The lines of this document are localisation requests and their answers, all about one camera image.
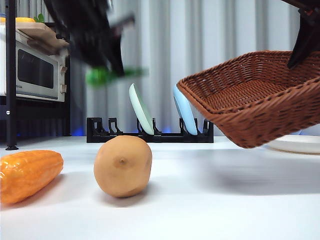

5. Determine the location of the brown potato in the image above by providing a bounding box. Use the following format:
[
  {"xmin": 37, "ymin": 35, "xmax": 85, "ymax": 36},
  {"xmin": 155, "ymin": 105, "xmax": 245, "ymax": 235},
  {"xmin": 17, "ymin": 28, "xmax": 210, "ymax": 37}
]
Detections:
[{"xmin": 93, "ymin": 135, "xmax": 153, "ymax": 198}]

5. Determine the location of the pale green plate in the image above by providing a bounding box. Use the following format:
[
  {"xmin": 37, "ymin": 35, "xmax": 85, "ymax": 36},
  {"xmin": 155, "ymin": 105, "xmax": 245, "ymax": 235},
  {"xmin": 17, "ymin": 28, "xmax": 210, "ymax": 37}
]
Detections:
[{"xmin": 128, "ymin": 83, "xmax": 155, "ymax": 136}]

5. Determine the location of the yellow fruit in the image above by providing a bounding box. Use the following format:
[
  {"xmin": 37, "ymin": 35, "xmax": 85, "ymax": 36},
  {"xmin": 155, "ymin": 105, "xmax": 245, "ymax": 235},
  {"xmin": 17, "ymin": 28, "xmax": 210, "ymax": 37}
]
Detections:
[{"xmin": 0, "ymin": 16, "xmax": 36, "ymax": 24}]

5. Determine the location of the wooden cutting board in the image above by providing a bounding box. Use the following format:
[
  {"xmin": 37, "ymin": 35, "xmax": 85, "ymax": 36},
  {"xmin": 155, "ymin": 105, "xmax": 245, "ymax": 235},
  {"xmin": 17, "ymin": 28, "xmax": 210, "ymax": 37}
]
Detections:
[{"xmin": 16, "ymin": 23, "xmax": 71, "ymax": 56}]

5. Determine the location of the orange corn cob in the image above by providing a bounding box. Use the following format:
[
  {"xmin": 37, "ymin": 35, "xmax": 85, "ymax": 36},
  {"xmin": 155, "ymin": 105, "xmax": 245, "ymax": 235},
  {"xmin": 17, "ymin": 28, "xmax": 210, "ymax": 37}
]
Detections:
[{"xmin": 0, "ymin": 149, "xmax": 65, "ymax": 205}]

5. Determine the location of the black curved handle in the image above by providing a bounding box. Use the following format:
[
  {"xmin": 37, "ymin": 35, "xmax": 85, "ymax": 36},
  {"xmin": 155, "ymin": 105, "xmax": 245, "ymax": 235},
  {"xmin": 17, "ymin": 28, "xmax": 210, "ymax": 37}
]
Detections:
[{"xmin": 44, "ymin": 22, "xmax": 63, "ymax": 40}]

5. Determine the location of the brown wicker basket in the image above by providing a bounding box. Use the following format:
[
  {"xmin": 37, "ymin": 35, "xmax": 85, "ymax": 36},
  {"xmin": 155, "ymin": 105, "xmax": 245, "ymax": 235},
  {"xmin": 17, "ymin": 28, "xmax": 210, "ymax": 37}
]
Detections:
[{"xmin": 176, "ymin": 49, "xmax": 320, "ymax": 150}]

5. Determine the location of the green cucumber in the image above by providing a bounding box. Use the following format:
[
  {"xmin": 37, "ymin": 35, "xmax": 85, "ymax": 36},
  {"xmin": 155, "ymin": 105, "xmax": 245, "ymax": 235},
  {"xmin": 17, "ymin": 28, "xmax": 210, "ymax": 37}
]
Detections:
[{"xmin": 85, "ymin": 66, "xmax": 150, "ymax": 88}]

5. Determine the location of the white plate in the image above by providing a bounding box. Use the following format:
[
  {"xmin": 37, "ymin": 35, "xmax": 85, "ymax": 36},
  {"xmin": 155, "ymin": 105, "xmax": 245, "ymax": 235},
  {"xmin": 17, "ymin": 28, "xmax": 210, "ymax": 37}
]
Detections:
[{"xmin": 264, "ymin": 134, "xmax": 320, "ymax": 155}]

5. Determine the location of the pale blue plate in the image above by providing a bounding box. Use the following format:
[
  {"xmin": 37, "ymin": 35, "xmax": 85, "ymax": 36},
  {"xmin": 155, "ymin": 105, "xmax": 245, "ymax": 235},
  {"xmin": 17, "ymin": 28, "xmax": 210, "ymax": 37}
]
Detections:
[{"xmin": 172, "ymin": 84, "xmax": 198, "ymax": 136}]

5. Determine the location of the black plate rack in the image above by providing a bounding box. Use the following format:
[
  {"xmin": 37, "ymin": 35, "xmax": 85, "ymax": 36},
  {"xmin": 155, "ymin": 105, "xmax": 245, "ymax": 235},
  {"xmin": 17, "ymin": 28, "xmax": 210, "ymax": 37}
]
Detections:
[{"xmin": 86, "ymin": 117, "xmax": 215, "ymax": 144}]

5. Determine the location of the grey curtain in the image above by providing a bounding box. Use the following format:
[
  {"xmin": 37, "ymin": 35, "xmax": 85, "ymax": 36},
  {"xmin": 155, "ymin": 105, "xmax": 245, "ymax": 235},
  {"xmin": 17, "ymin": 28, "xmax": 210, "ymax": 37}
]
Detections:
[{"xmin": 0, "ymin": 0, "xmax": 320, "ymax": 138}]

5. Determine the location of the black metal shelf frame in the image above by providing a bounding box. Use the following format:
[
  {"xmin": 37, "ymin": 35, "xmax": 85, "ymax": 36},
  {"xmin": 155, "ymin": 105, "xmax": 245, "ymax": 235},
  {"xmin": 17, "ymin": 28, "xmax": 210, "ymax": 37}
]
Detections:
[{"xmin": 0, "ymin": 0, "xmax": 72, "ymax": 151}]

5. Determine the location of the cream toaster oven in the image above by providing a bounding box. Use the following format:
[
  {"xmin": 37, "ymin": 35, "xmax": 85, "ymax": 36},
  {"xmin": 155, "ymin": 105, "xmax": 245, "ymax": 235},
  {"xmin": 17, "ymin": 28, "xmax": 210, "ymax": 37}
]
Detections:
[{"xmin": 0, "ymin": 24, "xmax": 69, "ymax": 103}]

